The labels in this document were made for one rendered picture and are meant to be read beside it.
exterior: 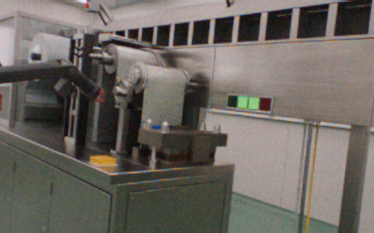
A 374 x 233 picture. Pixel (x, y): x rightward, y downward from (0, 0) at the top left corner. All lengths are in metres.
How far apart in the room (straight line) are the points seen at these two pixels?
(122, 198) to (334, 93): 0.84
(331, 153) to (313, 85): 2.57
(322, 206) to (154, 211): 2.86
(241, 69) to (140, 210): 0.75
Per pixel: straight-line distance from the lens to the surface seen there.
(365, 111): 1.34
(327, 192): 4.02
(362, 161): 1.53
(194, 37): 1.91
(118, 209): 1.30
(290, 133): 4.17
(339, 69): 1.39
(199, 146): 1.54
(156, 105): 1.63
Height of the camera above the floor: 1.17
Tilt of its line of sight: 3 degrees down
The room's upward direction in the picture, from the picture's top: 6 degrees clockwise
